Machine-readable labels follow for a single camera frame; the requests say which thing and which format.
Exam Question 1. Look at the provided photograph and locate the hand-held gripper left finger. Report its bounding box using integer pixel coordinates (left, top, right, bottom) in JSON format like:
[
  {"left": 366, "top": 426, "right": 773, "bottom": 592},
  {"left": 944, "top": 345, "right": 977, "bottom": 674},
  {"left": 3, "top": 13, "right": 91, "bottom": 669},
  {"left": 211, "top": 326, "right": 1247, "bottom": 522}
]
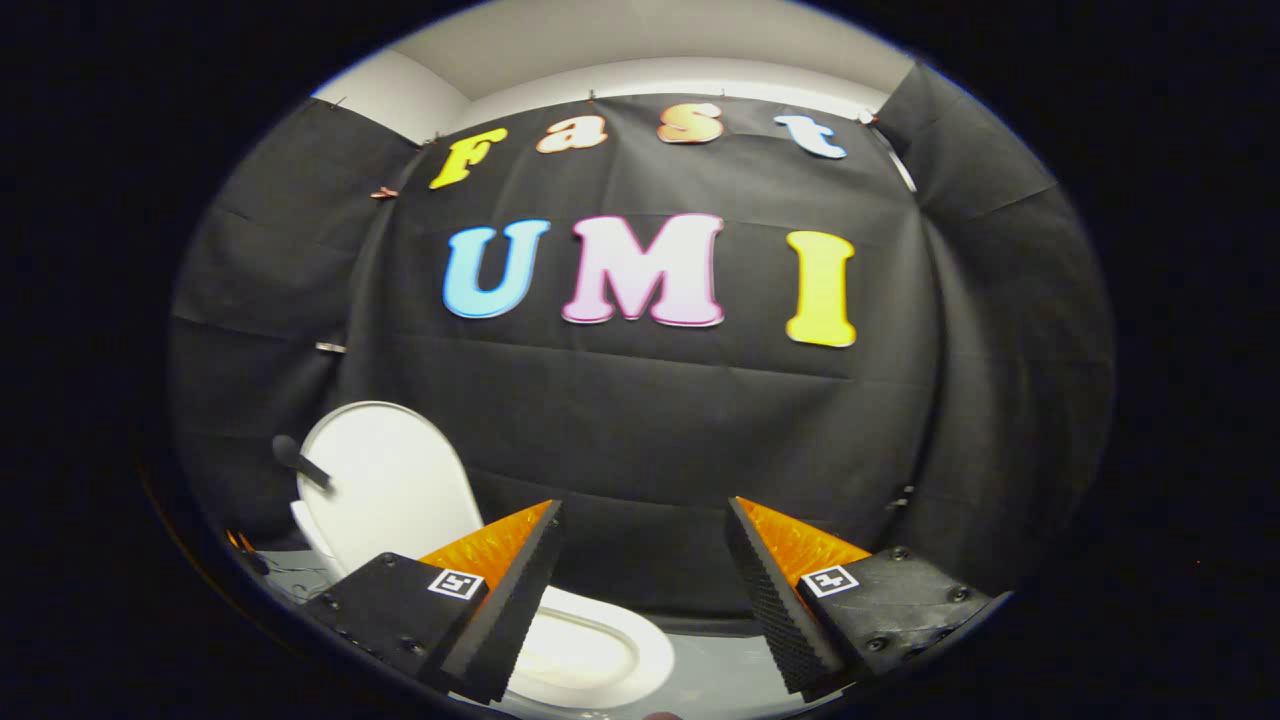
[{"left": 303, "top": 498, "right": 564, "bottom": 706}]

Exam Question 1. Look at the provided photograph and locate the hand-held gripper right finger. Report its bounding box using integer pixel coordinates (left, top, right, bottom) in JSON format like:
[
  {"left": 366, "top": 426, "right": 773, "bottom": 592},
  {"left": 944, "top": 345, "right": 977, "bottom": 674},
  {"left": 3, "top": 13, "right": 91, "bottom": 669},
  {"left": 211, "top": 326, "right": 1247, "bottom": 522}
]
[{"left": 726, "top": 496, "right": 993, "bottom": 702}]

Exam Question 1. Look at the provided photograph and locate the black lid handle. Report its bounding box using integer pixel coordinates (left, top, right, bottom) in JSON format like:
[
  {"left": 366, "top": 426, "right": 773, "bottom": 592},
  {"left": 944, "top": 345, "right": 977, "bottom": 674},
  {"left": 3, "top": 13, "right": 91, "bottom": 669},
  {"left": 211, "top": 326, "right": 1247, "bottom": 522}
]
[{"left": 272, "top": 434, "right": 333, "bottom": 492}]

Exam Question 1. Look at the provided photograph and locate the white toilet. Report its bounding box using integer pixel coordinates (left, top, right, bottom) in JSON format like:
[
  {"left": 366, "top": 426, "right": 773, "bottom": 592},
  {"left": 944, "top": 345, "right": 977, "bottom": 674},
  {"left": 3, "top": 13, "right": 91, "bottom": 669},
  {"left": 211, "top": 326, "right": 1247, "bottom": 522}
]
[{"left": 290, "top": 498, "right": 677, "bottom": 713}]

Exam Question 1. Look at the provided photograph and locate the black backdrop cloth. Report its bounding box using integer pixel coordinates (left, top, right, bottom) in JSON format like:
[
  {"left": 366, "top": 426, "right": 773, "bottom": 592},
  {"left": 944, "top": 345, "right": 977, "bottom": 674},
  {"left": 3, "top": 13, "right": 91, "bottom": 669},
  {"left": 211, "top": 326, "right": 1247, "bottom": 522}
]
[{"left": 168, "top": 62, "right": 1116, "bottom": 616}]

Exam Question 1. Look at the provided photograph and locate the black orange device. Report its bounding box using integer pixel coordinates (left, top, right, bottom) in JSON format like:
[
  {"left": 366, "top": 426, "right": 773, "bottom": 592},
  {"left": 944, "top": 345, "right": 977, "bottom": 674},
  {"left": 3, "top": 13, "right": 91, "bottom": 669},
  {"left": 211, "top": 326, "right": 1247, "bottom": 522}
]
[{"left": 226, "top": 530, "right": 271, "bottom": 577}]

